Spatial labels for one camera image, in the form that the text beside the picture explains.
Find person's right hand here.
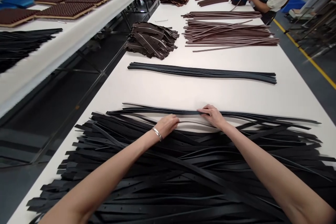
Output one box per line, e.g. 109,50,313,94
197,104,228,131

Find person's left hand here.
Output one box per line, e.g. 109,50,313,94
153,114,181,141

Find long black belt strip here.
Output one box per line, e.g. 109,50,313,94
106,108,322,125

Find heap of dark brown pieces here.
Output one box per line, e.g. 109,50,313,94
124,21,180,60

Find white side table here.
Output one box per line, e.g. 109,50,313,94
0,0,160,119

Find neat bundle of black straps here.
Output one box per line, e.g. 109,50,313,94
127,62,277,85

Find pile of black leather straps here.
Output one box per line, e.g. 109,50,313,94
26,110,336,224

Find pile of long brown straps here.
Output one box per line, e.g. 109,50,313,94
181,19,280,53

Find narrow bundle of brown straps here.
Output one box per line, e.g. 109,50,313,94
181,10,263,21

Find spread of black straps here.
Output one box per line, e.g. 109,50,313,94
0,28,64,74

